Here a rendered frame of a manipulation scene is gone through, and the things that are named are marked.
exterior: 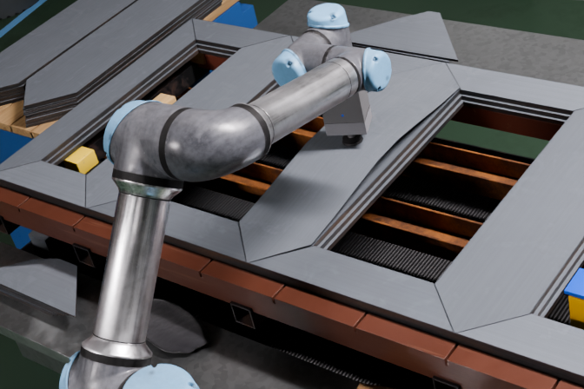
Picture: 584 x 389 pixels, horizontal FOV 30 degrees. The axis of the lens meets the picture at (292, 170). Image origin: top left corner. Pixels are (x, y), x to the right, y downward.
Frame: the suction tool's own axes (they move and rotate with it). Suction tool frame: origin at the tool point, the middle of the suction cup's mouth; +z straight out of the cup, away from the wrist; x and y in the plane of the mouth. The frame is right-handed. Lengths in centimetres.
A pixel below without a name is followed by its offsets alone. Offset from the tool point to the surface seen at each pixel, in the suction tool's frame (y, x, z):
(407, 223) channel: -9.1, 3.3, 18.3
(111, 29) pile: 80, -61, 1
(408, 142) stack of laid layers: -10.6, -3.0, 2.0
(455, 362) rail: -27, 56, 4
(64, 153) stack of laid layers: 71, -6, 4
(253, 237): 15.0, 27.2, 1.8
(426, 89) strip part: -12.0, -21.8, 1.2
